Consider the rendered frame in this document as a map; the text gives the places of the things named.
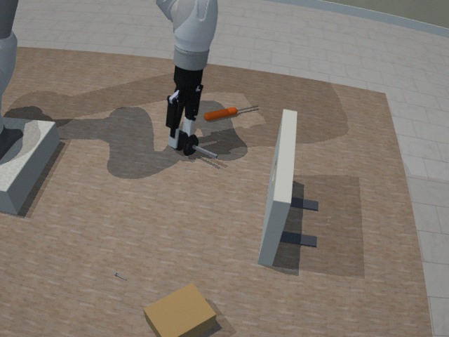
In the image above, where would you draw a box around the orange-handled screwdriver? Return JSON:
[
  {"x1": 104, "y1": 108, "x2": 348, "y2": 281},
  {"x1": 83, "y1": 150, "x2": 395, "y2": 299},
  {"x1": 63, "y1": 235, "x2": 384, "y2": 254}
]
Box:
[{"x1": 204, "y1": 105, "x2": 258, "y2": 121}]

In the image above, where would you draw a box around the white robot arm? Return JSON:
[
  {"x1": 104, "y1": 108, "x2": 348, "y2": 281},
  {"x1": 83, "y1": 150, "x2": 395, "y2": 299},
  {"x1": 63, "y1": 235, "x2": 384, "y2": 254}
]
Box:
[{"x1": 0, "y1": 0, "x2": 218, "y2": 160}]

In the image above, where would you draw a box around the tan cardboard box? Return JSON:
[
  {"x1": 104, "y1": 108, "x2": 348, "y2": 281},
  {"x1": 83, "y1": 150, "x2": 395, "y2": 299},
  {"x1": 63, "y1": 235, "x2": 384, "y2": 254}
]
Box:
[{"x1": 143, "y1": 283, "x2": 216, "y2": 337}]

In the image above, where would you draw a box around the black door knob with metal spindle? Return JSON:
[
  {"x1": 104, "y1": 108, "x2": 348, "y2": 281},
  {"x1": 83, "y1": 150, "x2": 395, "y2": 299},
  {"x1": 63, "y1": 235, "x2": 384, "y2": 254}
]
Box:
[{"x1": 172, "y1": 130, "x2": 216, "y2": 157}]

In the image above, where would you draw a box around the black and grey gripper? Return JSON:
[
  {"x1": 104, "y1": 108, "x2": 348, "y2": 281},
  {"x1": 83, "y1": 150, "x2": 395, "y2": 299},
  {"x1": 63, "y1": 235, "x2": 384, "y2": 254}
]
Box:
[{"x1": 166, "y1": 66, "x2": 203, "y2": 149}]

